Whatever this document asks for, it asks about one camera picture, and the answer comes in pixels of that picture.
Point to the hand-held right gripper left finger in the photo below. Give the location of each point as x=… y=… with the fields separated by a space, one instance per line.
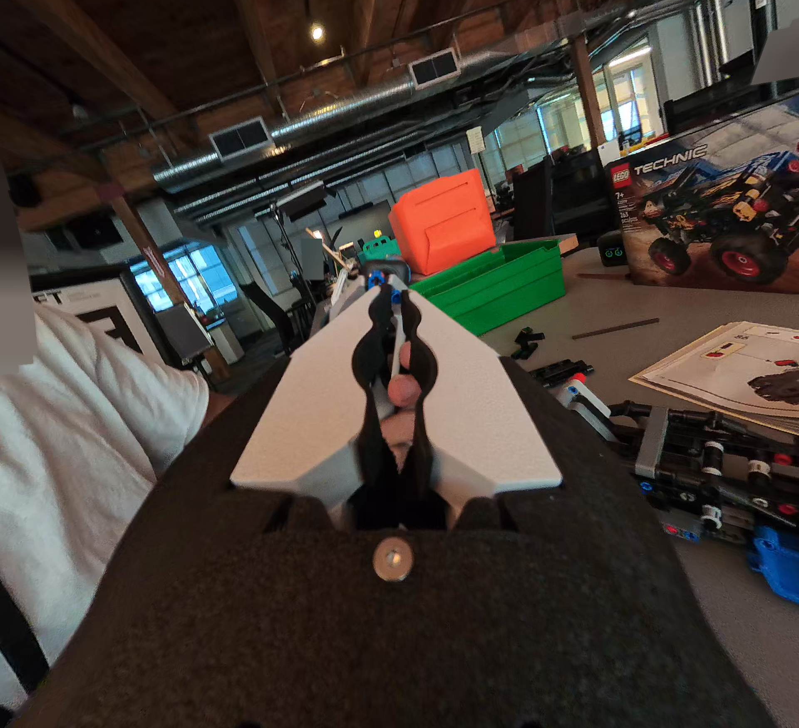
x=299 y=422

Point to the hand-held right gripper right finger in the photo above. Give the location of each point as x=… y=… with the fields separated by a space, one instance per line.
x=487 y=422

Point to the blue lego pin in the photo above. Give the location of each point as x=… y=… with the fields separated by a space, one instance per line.
x=374 y=280

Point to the black and blue lego vehicle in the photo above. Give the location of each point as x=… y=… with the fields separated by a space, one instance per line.
x=699 y=466

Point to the lego instruction booklet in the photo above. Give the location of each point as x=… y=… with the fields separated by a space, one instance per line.
x=718 y=372

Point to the scattered black lego pieces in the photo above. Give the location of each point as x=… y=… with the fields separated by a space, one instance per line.
x=555 y=371

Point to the long black lego axle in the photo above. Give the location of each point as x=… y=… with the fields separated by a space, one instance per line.
x=615 y=329

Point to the lego set box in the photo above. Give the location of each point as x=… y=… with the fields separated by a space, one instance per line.
x=705 y=210

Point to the person's left hand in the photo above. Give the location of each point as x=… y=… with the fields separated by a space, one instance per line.
x=404 y=390

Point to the green plastic bin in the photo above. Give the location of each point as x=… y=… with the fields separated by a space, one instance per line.
x=499 y=285

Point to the brown wooden stick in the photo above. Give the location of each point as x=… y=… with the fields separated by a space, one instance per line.
x=602 y=275

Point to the small green basket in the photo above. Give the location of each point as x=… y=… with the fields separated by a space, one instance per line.
x=377 y=249

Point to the orange plastic container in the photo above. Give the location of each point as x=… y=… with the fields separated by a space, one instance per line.
x=443 y=222

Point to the dark device with green lights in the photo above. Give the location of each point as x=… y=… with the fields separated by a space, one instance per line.
x=612 y=250

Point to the black monitor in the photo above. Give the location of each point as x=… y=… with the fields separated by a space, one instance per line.
x=534 y=204

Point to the person's white shirt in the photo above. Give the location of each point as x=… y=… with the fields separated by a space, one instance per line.
x=75 y=459

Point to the white printed sign board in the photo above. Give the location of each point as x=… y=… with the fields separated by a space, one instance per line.
x=81 y=303

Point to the white air vent grille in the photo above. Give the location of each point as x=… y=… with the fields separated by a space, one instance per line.
x=434 y=68
x=240 y=138

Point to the ceiling spot light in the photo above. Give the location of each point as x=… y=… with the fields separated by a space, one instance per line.
x=317 y=32

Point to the silver ventilation duct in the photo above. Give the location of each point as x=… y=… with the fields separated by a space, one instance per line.
x=349 y=104

